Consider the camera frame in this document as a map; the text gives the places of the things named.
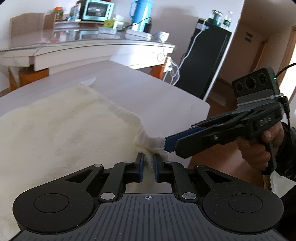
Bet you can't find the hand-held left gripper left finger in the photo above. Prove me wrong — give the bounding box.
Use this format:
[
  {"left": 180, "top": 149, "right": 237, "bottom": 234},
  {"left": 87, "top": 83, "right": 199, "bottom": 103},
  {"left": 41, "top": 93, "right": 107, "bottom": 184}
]
[{"left": 66, "top": 153, "right": 145, "bottom": 203}]

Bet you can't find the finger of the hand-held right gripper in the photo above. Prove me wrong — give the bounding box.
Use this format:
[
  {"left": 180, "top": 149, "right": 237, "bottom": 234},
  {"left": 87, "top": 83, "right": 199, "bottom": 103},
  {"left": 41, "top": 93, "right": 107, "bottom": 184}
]
[
  {"left": 176, "top": 123, "right": 253, "bottom": 159},
  {"left": 165, "top": 111, "right": 252, "bottom": 153}
]

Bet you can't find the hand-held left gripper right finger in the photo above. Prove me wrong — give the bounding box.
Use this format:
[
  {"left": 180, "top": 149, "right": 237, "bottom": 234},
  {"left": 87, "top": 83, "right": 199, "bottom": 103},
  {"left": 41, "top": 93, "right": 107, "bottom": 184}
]
[{"left": 154, "top": 153, "right": 232, "bottom": 203}]

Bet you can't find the white towel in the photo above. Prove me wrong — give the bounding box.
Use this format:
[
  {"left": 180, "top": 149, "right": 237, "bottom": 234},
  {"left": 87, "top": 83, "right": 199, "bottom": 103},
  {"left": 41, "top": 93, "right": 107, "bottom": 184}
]
[{"left": 0, "top": 85, "right": 170, "bottom": 241}]

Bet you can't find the person's right forearm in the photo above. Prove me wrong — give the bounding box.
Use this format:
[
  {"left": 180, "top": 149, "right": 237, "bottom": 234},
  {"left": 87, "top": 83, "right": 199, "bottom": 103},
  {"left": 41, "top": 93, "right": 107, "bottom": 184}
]
[{"left": 275, "top": 123, "right": 296, "bottom": 182}]

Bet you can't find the person's right hand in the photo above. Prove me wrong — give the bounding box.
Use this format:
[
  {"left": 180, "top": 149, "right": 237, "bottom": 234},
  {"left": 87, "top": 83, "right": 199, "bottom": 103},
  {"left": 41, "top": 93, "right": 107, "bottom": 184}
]
[{"left": 237, "top": 122, "right": 287, "bottom": 173}]

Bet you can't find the clear water bottle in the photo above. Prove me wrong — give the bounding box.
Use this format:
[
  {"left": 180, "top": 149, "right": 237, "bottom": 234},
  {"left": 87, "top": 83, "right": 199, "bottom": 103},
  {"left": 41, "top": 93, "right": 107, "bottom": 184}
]
[{"left": 222, "top": 11, "right": 233, "bottom": 29}]

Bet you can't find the white cloth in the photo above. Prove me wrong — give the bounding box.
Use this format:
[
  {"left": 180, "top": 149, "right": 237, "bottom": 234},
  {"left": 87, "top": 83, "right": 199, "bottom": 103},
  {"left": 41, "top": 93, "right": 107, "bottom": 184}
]
[{"left": 269, "top": 173, "right": 282, "bottom": 193}]

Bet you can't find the flat white box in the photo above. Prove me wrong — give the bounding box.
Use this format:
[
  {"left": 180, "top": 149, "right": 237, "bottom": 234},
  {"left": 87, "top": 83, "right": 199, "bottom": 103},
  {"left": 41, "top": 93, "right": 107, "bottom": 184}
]
[{"left": 126, "top": 29, "right": 152, "bottom": 40}]

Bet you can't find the white tissue box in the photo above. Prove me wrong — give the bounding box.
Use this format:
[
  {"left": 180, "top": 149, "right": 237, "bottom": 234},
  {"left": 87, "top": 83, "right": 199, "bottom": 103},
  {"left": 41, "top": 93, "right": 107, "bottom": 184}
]
[{"left": 113, "top": 15, "right": 125, "bottom": 30}]

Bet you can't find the clear plastic tray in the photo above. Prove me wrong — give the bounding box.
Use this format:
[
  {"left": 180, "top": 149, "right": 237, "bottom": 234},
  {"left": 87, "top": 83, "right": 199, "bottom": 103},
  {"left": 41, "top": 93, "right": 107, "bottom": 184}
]
[{"left": 97, "top": 26, "right": 117, "bottom": 34}]

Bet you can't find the blue thermos jug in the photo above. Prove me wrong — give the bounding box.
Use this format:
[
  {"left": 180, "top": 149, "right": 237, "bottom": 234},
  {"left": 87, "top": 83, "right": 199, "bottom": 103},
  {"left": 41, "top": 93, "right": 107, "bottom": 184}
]
[{"left": 129, "top": 0, "right": 154, "bottom": 32}]

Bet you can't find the white glass-topped dining table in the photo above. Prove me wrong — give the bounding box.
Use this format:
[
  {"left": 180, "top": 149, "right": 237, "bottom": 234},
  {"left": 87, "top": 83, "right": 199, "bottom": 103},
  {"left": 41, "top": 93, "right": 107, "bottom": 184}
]
[{"left": 0, "top": 23, "right": 176, "bottom": 86}]

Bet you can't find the teal toaster oven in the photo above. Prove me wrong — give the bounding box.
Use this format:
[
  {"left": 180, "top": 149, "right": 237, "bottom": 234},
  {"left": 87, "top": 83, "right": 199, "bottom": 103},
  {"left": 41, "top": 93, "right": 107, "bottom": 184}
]
[{"left": 80, "top": 0, "right": 115, "bottom": 22}]

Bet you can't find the clear plastic bag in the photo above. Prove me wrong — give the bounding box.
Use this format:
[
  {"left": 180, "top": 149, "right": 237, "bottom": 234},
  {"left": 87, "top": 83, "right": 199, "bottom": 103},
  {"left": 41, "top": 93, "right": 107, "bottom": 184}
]
[{"left": 70, "top": 5, "right": 81, "bottom": 21}]

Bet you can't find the jar with orange lid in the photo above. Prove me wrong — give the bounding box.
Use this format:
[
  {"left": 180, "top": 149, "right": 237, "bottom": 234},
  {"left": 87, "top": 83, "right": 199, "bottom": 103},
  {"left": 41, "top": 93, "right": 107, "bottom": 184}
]
[{"left": 54, "top": 7, "right": 64, "bottom": 22}]

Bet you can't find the small cardboard box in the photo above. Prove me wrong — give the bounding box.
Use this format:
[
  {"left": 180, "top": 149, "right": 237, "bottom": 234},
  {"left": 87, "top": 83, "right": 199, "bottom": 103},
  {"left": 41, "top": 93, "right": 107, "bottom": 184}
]
[{"left": 44, "top": 14, "right": 70, "bottom": 30}]

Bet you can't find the large cardboard box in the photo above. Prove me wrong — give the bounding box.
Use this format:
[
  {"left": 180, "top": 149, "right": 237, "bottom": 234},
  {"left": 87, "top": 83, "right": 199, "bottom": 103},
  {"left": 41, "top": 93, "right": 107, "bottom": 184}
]
[{"left": 10, "top": 13, "right": 45, "bottom": 35}]

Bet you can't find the white cable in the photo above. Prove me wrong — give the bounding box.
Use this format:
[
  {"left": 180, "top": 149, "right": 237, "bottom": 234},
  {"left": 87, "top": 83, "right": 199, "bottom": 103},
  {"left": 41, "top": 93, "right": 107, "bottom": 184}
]
[{"left": 157, "top": 20, "right": 210, "bottom": 85}]

